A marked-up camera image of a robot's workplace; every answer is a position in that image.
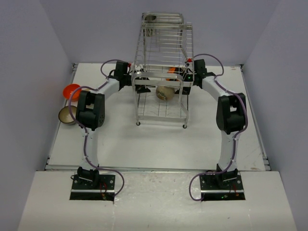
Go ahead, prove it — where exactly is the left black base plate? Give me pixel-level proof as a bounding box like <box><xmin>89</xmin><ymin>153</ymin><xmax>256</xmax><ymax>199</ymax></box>
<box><xmin>69</xmin><ymin>175</ymin><xmax>116</xmax><ymax>202</ymax></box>

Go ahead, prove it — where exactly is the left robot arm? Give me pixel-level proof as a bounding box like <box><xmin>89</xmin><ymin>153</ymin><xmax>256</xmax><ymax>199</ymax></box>
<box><xmin>76</xmin><ymin>60</ymin><xmax>132</xmax><ymax>189</ymax></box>

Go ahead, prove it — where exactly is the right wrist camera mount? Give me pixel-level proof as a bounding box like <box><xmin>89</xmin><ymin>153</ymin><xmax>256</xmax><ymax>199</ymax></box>
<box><xmin>185</xmin><ymin>58</ymin><xmax>193</xmax><ymax>67</ymax></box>

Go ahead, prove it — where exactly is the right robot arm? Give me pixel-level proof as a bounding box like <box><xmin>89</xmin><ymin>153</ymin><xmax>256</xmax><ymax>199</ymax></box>
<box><xmin>169</xmin><ymin>59</ymin><xmax>248</xmax><ymax>189</ymax></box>

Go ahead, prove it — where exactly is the metal two-tier dish rack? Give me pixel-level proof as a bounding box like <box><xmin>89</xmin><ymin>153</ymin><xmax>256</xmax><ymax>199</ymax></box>
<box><xmin>131</xmin><ymin>12</ymin><xmax>194</xmax><ymax>128</ymax></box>

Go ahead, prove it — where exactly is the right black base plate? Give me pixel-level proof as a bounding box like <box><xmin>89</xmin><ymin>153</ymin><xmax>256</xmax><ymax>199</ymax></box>
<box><xmin>199</xmin><ymin>173</ymin><xmax>245</xmax><ymax>201</ymax></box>

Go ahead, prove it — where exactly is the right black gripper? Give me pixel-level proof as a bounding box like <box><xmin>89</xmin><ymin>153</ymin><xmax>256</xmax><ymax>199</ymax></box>
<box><xmin>166</xmin><ymin>67</ymin><xmax>197</xmax><ymax>96</ymax></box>

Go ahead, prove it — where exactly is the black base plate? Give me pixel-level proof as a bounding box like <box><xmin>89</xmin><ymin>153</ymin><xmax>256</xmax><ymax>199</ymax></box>
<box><xmin>199</xmin><ymin>173</ymin><xmax>245</xmax><ymax>201</ymax></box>
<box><xmin>69</xmin><ymin>175</ymin><xmax>116</xmax><ymax>202</ymax></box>

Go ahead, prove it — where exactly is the orange bowl in rack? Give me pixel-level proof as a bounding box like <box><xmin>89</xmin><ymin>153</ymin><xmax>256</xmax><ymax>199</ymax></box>
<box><xmin>166</xmin><ymin>67</ymin><xmax>179</xmax><ymax>81</ymax></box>

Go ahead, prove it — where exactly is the metal utensil cup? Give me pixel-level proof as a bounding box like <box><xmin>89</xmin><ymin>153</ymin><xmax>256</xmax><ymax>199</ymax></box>
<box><xmin>144</xmin><ymin>14</ymin><xmax>156</xmax><ymax>37</ymax></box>

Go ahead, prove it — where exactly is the orange bowl on table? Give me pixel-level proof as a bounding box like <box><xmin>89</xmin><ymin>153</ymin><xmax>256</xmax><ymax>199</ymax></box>
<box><xmin>63</xmin><ymin>83</ymin><xmax>81</xmax><ymax>102</ymax></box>

